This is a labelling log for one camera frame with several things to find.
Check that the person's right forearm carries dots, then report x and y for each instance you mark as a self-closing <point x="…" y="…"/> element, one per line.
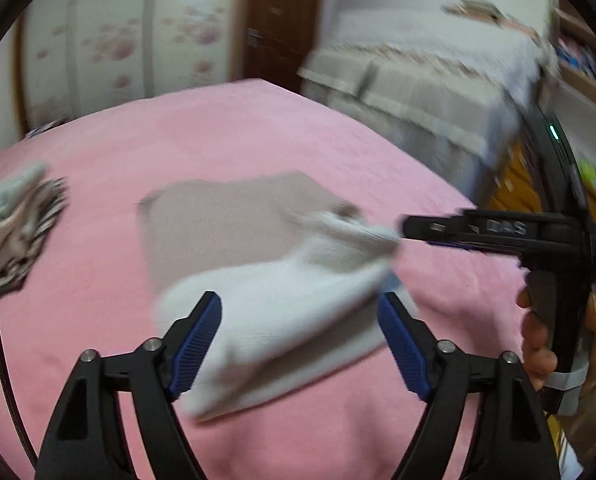
<point x="593" y="425"/>

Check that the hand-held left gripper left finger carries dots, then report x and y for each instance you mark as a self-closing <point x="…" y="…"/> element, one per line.
<point x="198" y="345"/>

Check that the wooden nightstand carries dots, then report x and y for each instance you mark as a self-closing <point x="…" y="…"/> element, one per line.
<point x="515" y="175"/>

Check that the pile of folded clothes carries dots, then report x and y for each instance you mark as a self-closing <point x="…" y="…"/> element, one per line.
<point x="18" y="220"/>

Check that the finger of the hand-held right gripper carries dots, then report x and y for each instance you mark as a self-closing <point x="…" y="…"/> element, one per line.
<point x="458" y="230"/>

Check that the pink fleece blanket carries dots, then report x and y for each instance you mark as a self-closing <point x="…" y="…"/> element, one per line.
<point x="78" y="260"/>

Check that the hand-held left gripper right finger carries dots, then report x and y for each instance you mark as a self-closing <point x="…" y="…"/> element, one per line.
<point x="403" y="345"/>

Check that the brown wooden door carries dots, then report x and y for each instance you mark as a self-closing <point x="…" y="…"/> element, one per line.
<point x="283" y="25"/>

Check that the tan flat object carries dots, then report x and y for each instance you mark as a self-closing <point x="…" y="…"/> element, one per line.
<point x="473" y="7"/>

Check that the wooden wall shelf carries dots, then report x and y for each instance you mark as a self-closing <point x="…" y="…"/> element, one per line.
<point x="578" y="50"/>

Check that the floral wardrobe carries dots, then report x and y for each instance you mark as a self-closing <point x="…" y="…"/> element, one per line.
<point x="103" y="35"/>

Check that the green object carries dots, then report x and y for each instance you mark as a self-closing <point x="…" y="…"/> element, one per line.
<point x="592" y="175"/>

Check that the person's right hand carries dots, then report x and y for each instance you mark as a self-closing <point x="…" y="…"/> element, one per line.
<point x="538" y="340"/>

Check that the striped knit sweater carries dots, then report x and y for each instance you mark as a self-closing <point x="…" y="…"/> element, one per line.
<point x="278" y="300"/>

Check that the bed with beige cover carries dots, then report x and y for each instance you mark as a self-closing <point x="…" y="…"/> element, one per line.
<point x="428" y="60"/>

